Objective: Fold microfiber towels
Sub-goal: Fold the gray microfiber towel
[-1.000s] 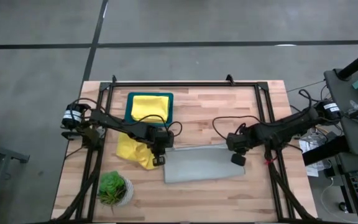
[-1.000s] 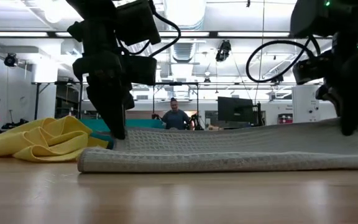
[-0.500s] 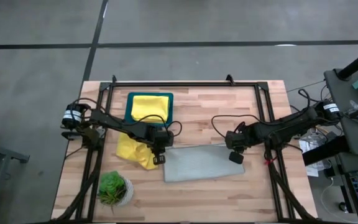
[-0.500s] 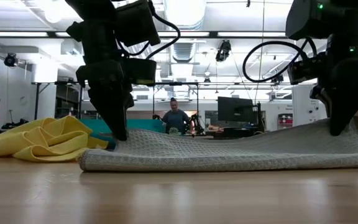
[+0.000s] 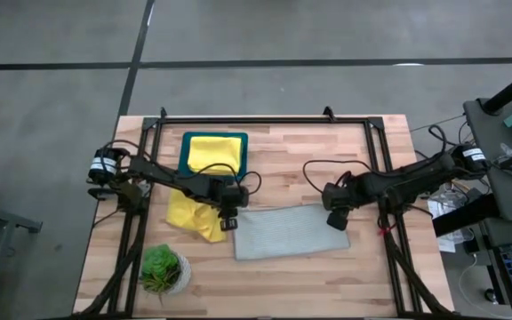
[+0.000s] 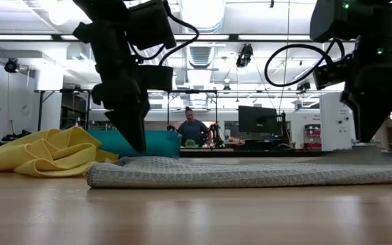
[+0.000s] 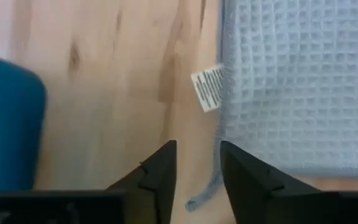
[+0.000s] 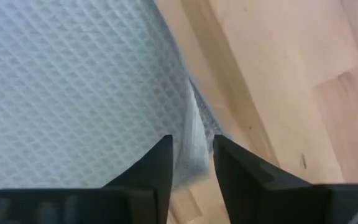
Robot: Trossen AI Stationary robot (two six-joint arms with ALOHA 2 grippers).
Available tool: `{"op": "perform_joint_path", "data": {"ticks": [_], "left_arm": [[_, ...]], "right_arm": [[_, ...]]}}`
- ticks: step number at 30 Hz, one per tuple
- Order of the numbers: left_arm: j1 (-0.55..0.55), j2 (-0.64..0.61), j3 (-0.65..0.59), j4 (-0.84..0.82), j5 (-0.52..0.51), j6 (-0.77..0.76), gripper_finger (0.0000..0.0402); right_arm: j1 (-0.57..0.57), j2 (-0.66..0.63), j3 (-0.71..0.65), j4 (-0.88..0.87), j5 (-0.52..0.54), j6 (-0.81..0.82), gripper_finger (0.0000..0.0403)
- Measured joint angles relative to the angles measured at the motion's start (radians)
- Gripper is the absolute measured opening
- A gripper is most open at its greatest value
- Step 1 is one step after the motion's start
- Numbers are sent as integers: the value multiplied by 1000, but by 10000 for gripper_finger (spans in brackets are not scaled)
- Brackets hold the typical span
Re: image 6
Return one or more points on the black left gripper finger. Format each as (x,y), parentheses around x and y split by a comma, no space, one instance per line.
(143,126)
(124,127)

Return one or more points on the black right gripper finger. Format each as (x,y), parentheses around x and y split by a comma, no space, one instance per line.
(383,117)
(356,119)

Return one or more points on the yellow microfiber towel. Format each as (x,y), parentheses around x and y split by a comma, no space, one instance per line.
(46,153)

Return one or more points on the grey microfiber towel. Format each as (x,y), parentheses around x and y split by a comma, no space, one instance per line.
(233,171)

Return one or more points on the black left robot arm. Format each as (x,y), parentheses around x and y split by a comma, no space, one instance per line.
(111,34)

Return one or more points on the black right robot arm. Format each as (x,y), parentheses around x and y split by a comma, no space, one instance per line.
(359,20)

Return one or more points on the white pillar cabinet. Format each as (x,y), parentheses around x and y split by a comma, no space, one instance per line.
(333,126)

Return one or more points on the teal plastic bin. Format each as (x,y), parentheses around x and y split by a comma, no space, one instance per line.
(158,144)

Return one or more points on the red tool cart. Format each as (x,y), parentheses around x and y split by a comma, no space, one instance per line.
(312,136)

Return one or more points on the person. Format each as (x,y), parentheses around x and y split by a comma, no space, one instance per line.
(192,131)

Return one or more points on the ceiling vent grille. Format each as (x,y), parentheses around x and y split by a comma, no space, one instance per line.
(200,56)

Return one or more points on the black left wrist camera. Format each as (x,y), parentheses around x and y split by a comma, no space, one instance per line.
(155,77)

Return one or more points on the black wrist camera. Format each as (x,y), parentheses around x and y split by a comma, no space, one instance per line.
(332,73)
(155,77)

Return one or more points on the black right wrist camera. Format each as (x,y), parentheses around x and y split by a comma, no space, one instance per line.
(332,73)

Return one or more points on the black aluminium table frame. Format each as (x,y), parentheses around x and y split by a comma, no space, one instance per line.
(250,153)

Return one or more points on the black ceiling-mounted camera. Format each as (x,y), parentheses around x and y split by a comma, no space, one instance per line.
(11,65)
(245,54)

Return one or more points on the silver ceiling air duct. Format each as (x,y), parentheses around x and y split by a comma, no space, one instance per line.
(203,13)

